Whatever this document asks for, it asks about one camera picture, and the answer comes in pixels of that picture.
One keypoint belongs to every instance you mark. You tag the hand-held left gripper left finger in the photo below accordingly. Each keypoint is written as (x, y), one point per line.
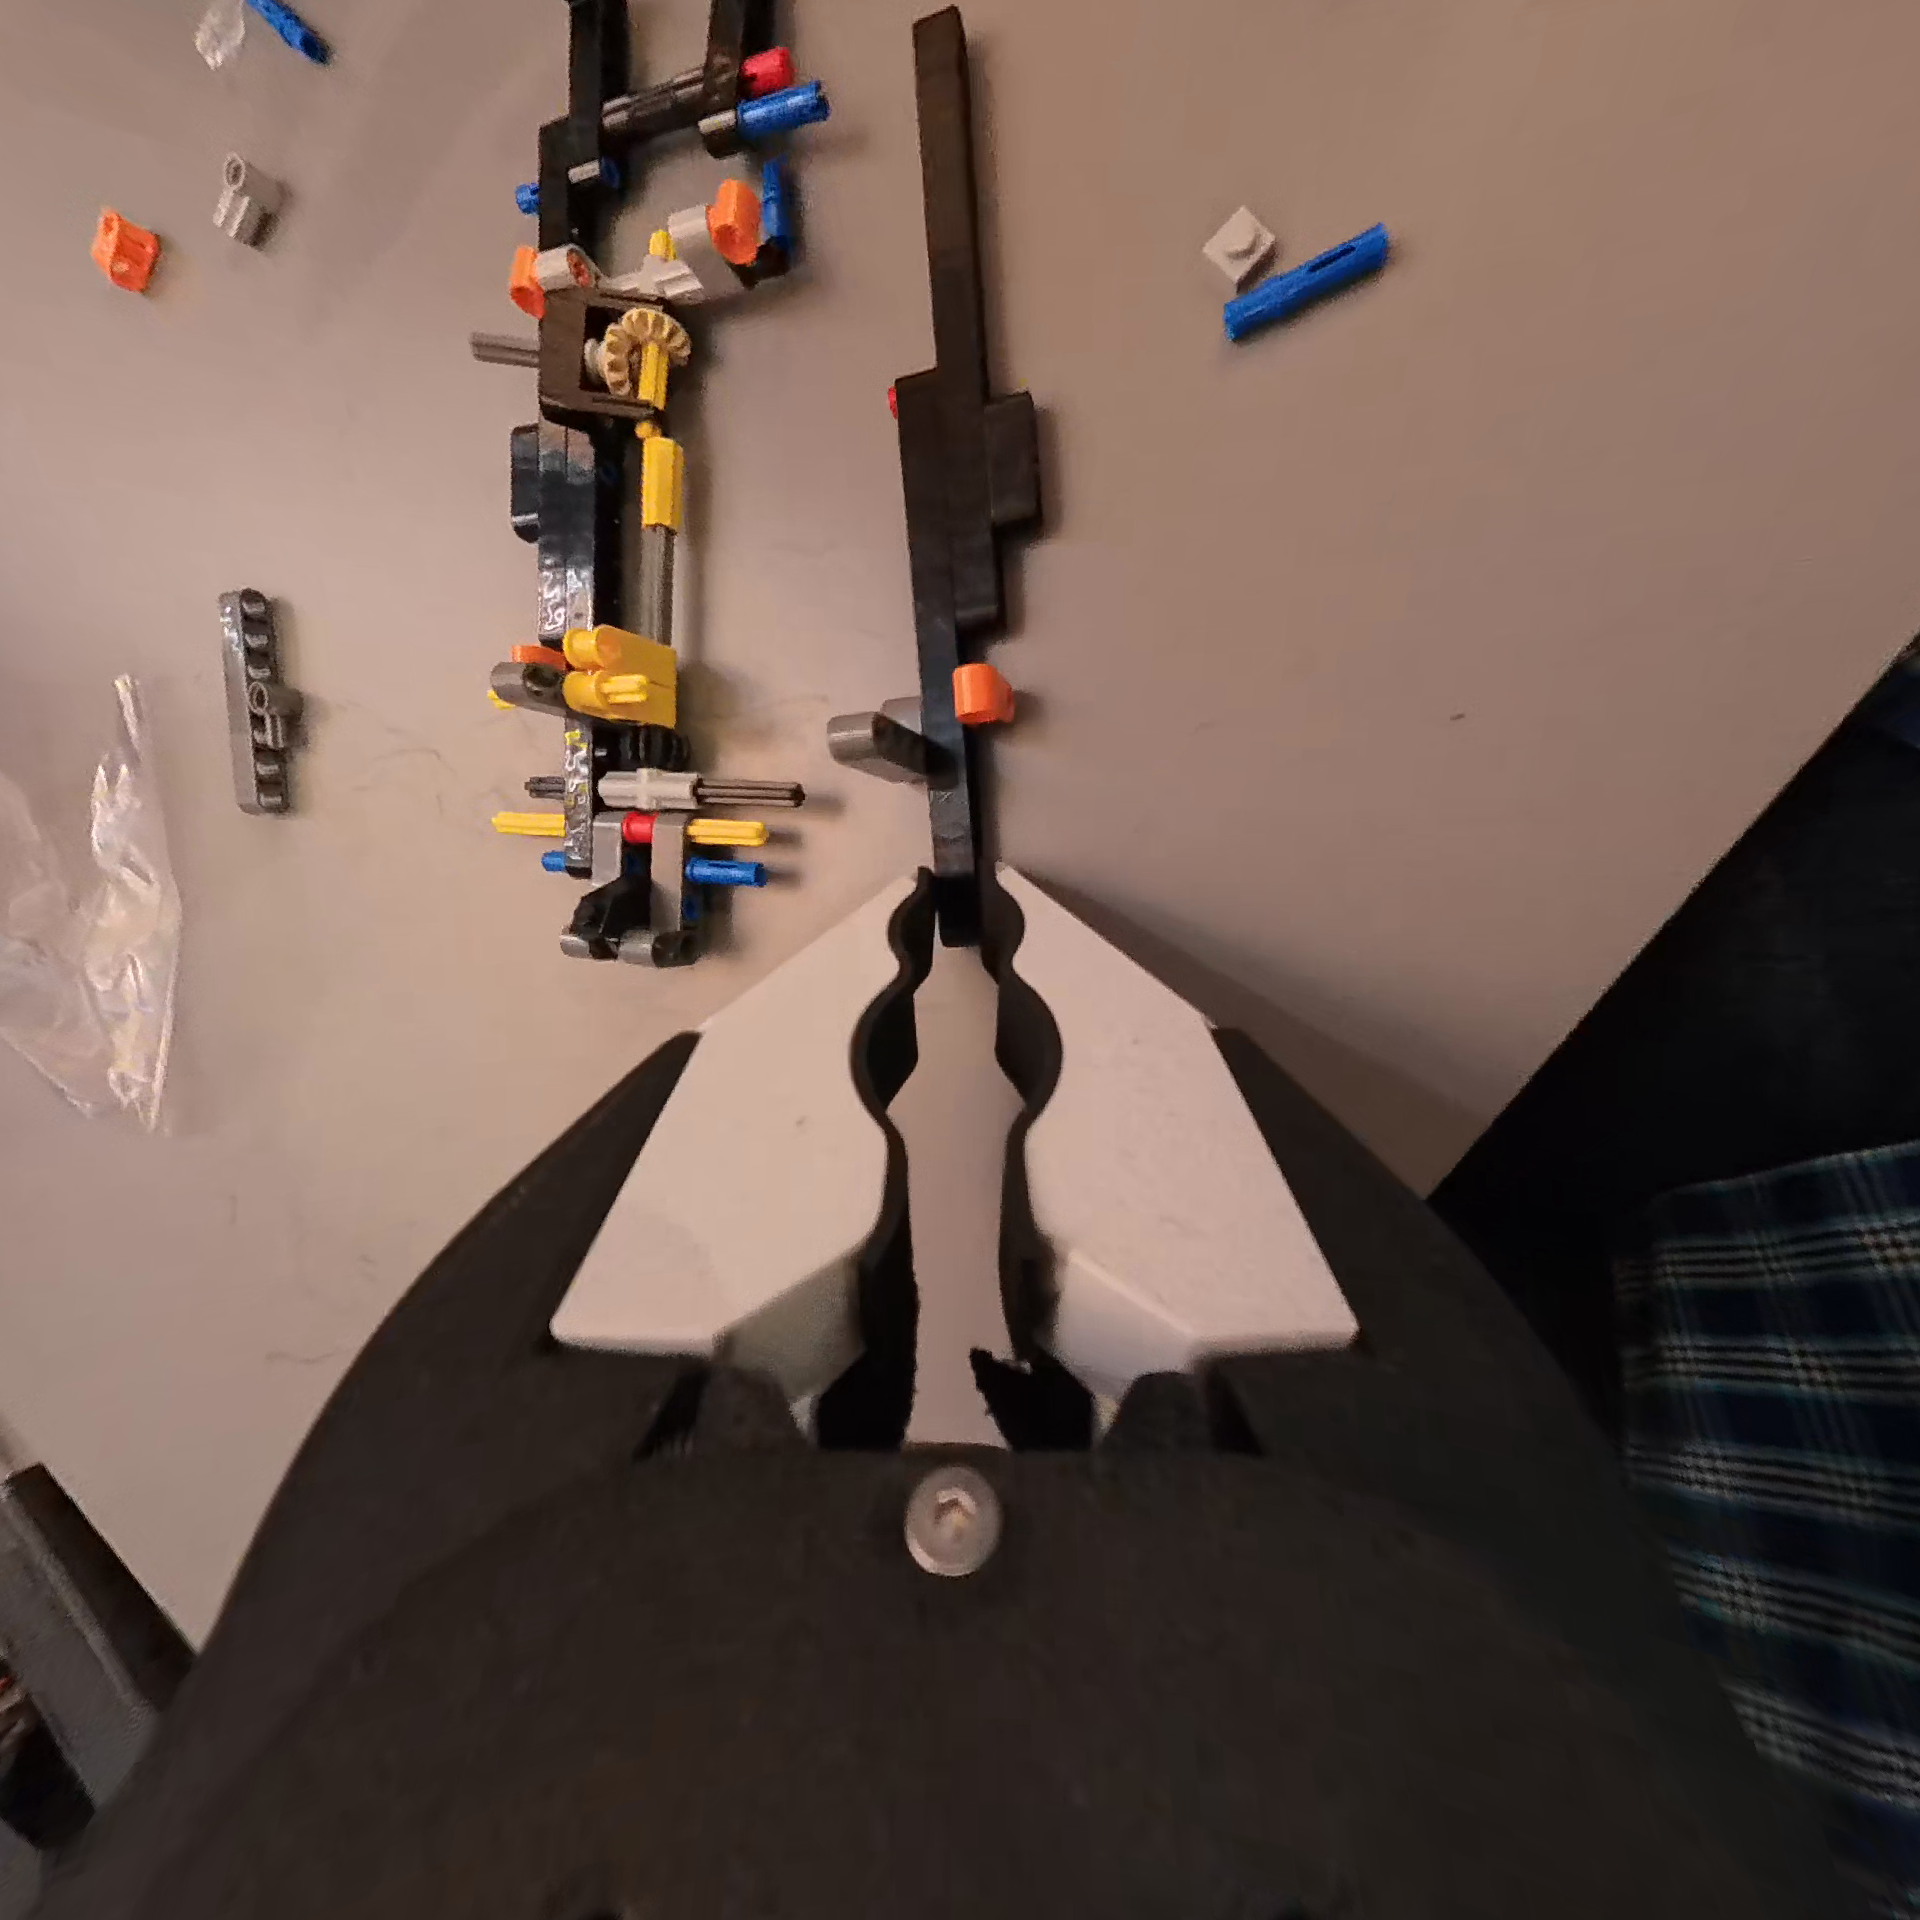
(735, 1171)

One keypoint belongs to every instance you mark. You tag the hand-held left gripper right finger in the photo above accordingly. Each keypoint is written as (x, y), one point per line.
(1184, 1185)

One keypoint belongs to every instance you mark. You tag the black lego beam assembly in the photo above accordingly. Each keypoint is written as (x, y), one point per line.
(953, 495)

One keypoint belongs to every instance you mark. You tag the grey lego beam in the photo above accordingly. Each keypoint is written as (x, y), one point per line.
(260, 705)

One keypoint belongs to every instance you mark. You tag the multicolour lego chassis assembly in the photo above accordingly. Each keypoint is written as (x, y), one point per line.
(570, 495)

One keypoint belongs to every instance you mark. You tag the blue lego pin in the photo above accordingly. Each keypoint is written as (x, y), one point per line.
(1306, 281)
(288, 28)

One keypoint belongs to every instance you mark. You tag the grey lego plate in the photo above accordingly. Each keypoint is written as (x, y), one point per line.
(1242, 243)

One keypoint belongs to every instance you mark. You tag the grey lego connector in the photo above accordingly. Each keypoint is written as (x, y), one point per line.
(246, 196)

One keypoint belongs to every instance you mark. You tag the orange lego connector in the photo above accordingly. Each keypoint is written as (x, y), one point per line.
(125, 250)

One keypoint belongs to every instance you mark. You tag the dark pants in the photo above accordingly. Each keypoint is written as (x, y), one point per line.
(1724, 974)

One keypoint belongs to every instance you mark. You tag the blue plaid shirt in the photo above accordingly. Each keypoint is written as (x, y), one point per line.
(1785, 1425)

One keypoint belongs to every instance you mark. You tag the clear plastic bag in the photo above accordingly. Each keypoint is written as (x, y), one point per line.
(105, 931)

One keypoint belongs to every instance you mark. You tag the grey box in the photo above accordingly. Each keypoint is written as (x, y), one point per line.
(77, 1620)

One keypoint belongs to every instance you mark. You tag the clear plastic scrap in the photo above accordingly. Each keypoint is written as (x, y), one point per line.
(220, 31)

